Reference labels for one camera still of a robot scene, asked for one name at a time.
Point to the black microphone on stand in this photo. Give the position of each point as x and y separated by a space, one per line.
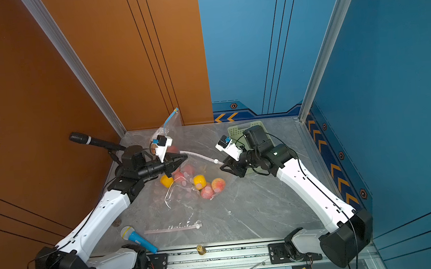
85 139

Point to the yellow peach pink spot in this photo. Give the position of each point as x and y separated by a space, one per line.
199 182

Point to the green plastic fruit basket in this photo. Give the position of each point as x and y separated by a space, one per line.
236 132

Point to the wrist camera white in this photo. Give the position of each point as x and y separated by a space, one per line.
228 146
159 146

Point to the clear blue-zipper zip bag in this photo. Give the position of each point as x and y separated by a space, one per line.
173 128

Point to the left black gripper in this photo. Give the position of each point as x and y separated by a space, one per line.
170 165

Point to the pink peach with leaf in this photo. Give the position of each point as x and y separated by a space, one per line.
179 178

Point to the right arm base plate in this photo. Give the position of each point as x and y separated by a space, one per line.
285 253

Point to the blue handheld microphone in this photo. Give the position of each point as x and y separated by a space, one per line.
129 233

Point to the pink peach basket corner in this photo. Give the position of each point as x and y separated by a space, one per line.
207 192

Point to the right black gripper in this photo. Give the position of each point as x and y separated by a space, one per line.
236 168

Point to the orange red wrinkled peach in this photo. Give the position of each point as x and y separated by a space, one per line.
218 185

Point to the pale pink peach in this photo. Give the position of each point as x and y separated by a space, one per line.
188 170

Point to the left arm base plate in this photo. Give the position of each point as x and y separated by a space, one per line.
156 261

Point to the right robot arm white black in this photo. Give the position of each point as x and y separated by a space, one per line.
347 230

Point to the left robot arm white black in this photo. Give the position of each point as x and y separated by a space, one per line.
74 251

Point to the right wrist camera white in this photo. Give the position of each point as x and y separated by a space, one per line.
228 146

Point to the brass knob on rail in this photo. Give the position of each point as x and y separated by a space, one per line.
201 250

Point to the pink-dotted zip bag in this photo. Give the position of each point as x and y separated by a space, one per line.
177 194
209 168

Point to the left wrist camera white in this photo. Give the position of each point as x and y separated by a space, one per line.
159 146

